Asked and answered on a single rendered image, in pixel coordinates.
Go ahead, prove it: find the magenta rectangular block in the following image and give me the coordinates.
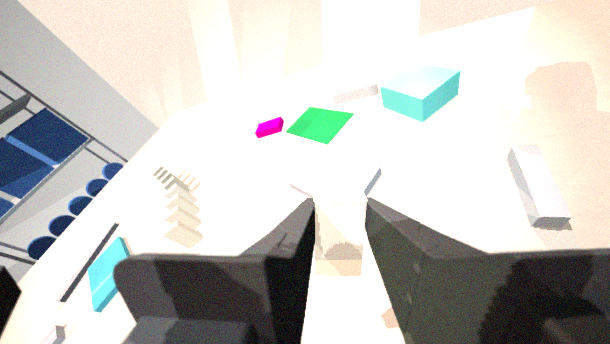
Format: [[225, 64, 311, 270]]
[[254, 116, 284, 138]]

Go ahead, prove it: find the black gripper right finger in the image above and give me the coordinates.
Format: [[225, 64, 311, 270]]
[[364, 197, 610, 344]]

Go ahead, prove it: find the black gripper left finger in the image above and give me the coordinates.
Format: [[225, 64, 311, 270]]
[[112, 198, 315, 344]]

